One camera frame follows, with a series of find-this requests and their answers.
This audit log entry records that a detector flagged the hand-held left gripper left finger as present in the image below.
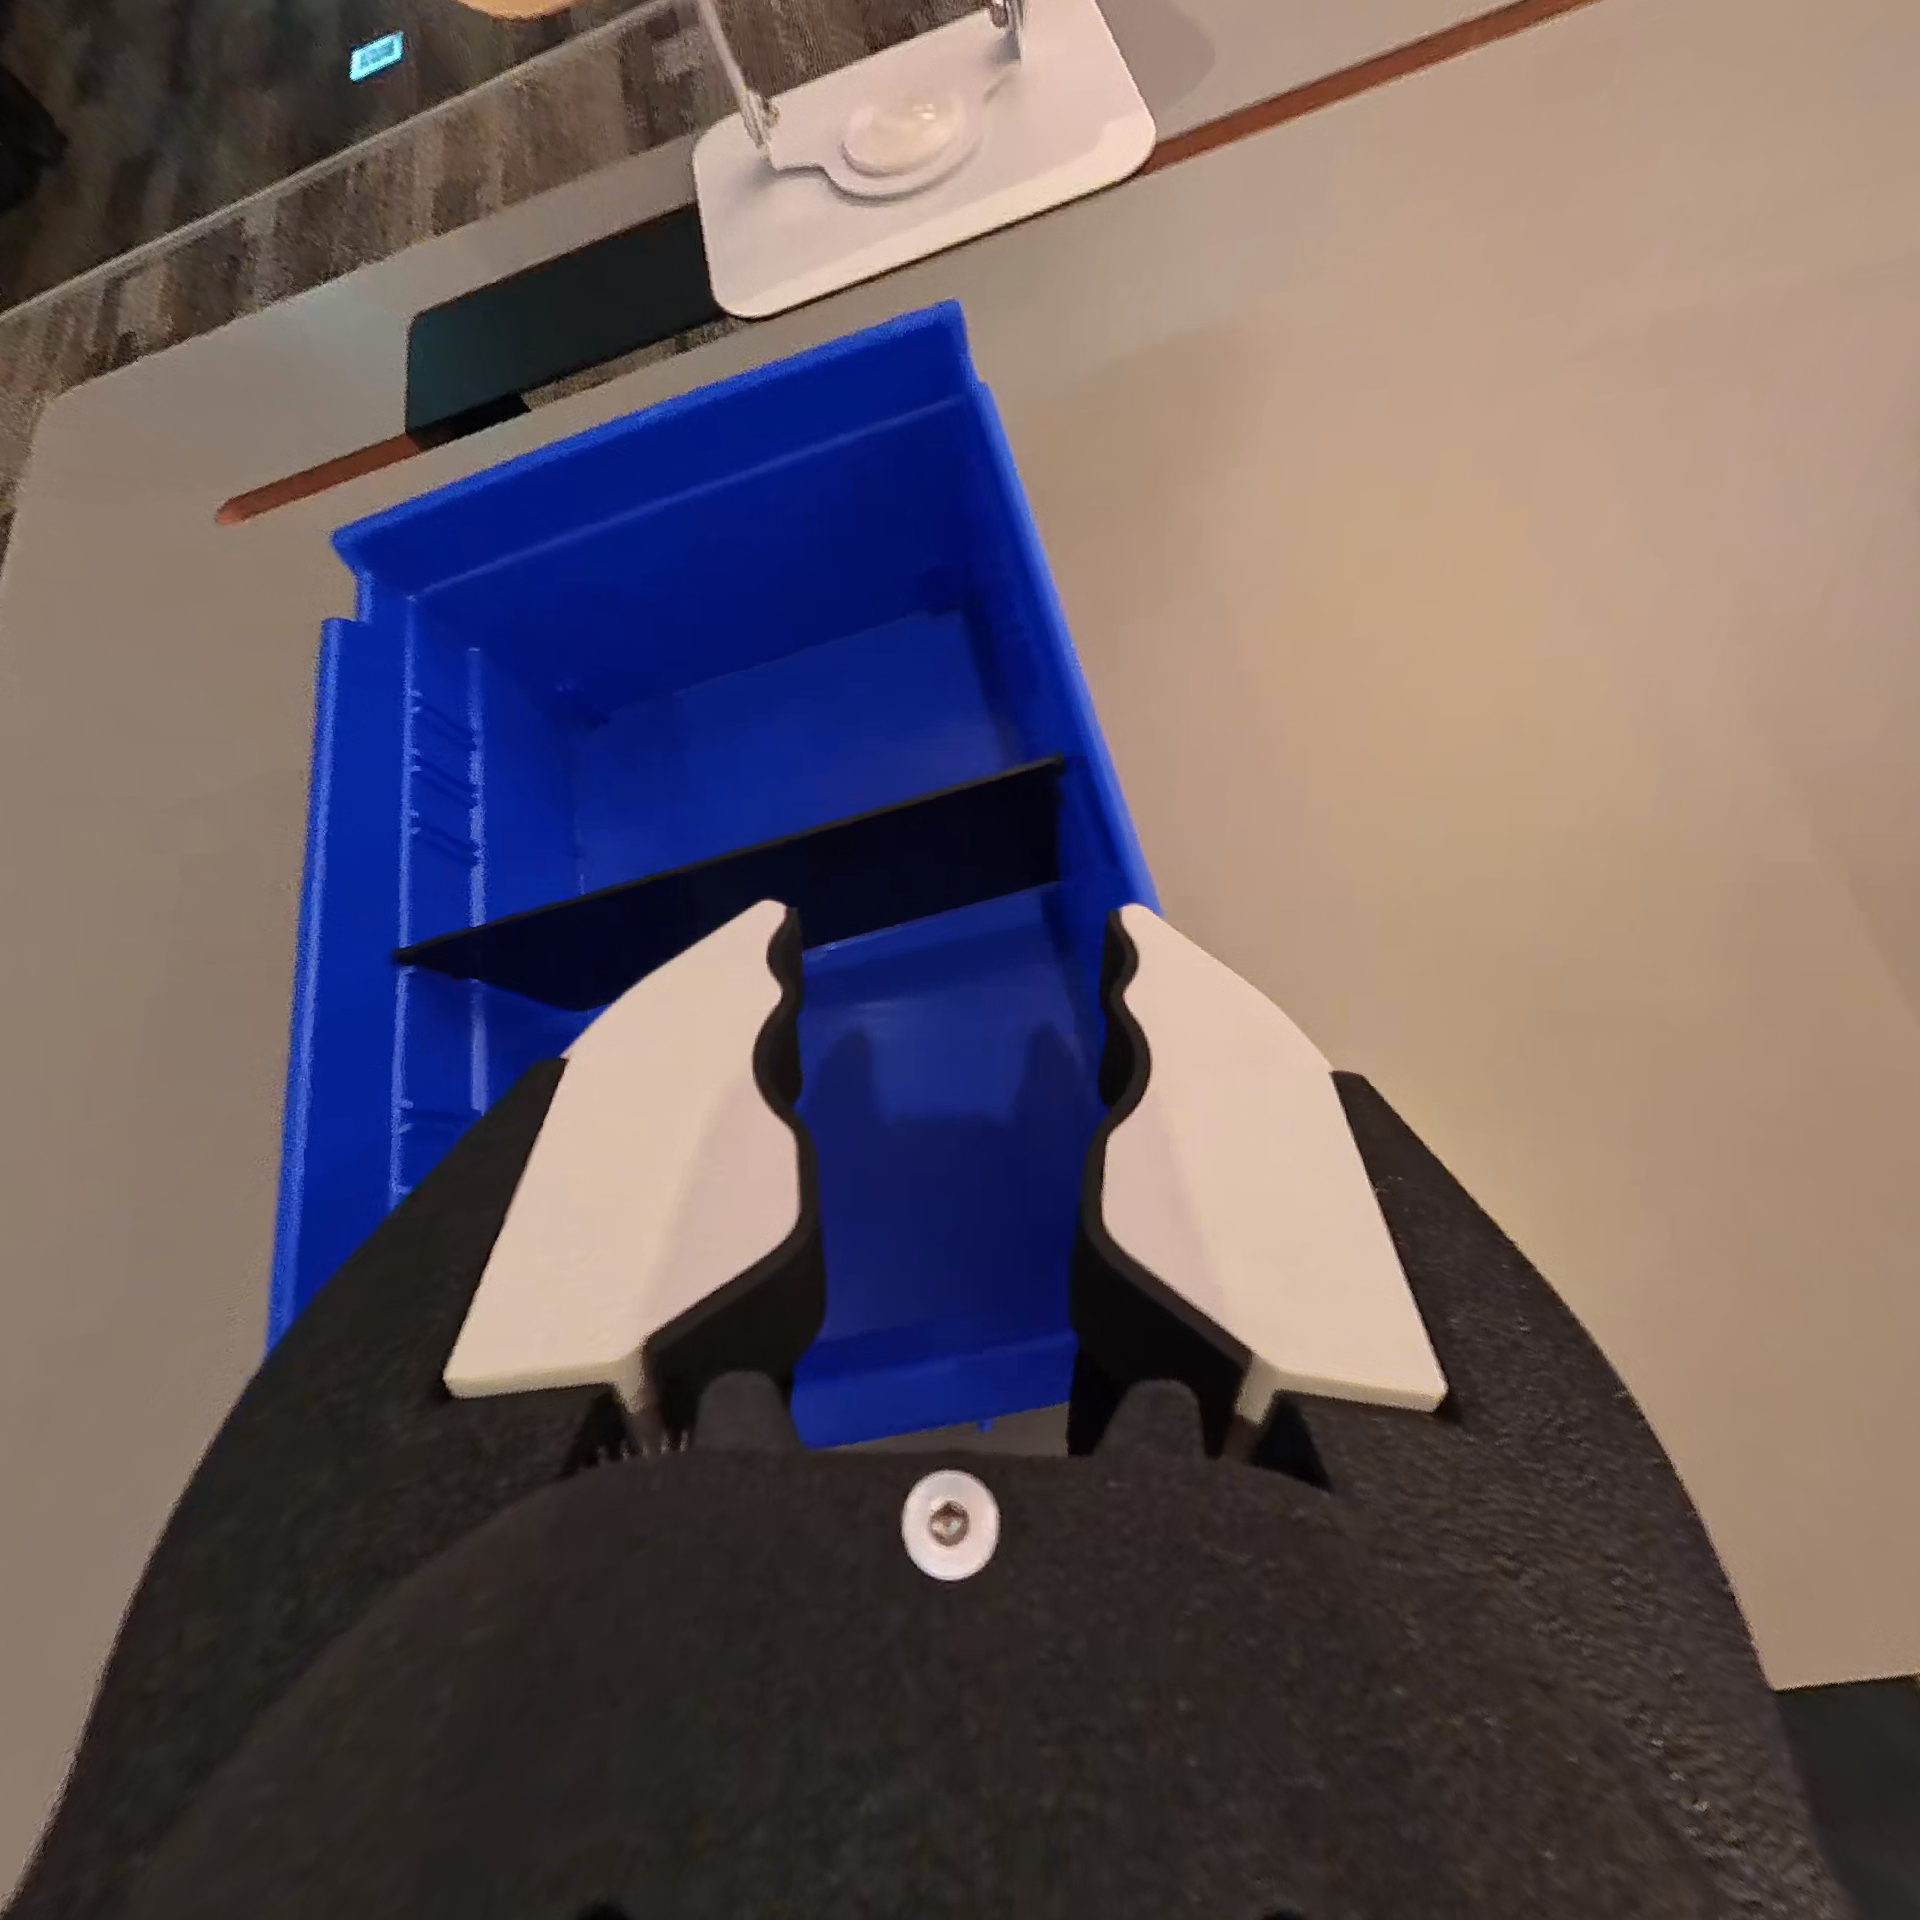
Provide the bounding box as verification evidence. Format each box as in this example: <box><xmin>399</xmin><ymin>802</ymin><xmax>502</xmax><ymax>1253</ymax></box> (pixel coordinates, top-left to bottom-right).
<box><xmin>441</xmin><ymin>901</ymin><xmax>830</xmax><ymax>1449</ymax></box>

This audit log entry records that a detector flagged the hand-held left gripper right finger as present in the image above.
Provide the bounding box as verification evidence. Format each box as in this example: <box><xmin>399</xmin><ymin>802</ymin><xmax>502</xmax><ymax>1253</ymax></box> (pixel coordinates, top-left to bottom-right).
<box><xmin>1070</xmin><ymin>908</ymin><xmax>1455</xmax><ymax>1450</ymax></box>

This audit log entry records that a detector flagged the white board stand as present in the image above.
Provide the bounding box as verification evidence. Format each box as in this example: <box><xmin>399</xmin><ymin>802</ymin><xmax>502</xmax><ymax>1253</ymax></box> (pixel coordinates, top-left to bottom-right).
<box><xmin>690</xmin><ymin>0</ymin><xmax>1161</xmax><ymax>327</ymax></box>

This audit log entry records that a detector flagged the blue plastic bin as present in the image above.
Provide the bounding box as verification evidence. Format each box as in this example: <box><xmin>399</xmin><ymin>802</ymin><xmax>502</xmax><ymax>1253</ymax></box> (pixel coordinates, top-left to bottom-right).
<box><xmin>265</xmin><ymin>294</ymin><xmax>1168</xmax><ymax>1444</ymax></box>

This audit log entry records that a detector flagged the black phone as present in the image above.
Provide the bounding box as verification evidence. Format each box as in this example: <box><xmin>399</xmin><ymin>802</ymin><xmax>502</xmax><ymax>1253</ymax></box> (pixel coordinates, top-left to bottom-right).
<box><xmin>403</xmin><ymin>208</ymin><xmax>733</xmax><ymax>433</ymax></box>

